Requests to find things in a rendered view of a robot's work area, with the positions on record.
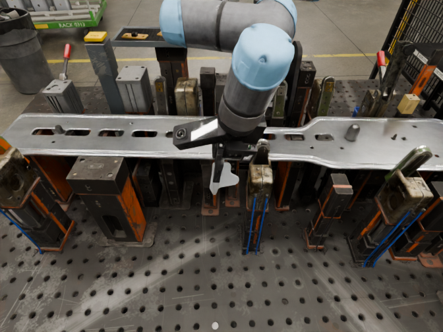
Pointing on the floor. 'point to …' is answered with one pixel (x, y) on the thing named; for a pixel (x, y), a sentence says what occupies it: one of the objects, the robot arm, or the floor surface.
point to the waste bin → (22, 51)
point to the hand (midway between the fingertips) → (209, 165)
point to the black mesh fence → (413, 54)
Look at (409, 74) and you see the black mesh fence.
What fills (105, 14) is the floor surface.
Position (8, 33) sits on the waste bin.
